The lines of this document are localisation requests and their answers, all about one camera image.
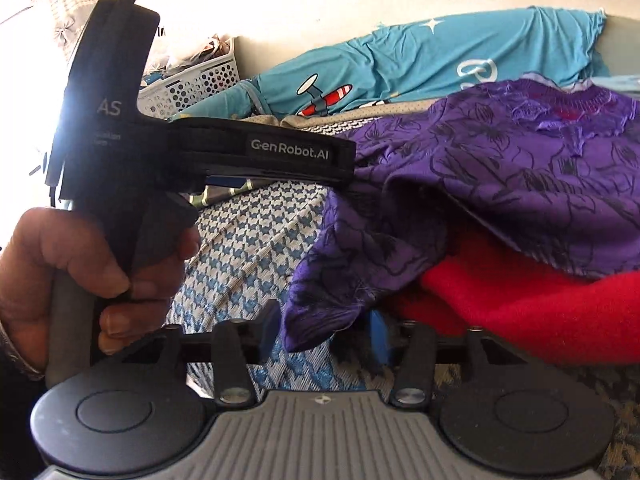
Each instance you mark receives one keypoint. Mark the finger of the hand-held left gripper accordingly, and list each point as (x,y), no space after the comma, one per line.
(300,160)

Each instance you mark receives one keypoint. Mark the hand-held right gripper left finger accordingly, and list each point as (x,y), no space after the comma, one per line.
(267,332)

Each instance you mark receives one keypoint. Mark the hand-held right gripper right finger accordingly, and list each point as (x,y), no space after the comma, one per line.
(378,332)

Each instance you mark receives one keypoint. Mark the purple floral top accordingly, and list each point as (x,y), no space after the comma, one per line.
(500,185)

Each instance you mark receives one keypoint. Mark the person's left hand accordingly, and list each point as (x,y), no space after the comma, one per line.
(35,270)

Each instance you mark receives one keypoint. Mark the brown green striped folded garment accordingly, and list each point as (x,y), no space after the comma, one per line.
(230,192)

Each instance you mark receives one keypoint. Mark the blue beige houndstooth blanket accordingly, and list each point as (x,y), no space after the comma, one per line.
(250,240)

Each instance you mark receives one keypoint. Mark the white perforated plastic basket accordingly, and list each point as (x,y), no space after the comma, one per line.
(200,85)

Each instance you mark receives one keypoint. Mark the crumpled bags pile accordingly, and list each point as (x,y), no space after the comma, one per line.
(210,50)

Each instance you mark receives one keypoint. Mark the grey lace curtain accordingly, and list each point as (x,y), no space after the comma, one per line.
(65,5)

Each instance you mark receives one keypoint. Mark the red garment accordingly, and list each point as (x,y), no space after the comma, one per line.
(525,310)

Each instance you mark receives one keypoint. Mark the light blue cloth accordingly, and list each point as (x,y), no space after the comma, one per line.
(620,84)

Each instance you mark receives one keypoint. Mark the grey green headboard panel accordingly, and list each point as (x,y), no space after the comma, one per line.
(622,45)

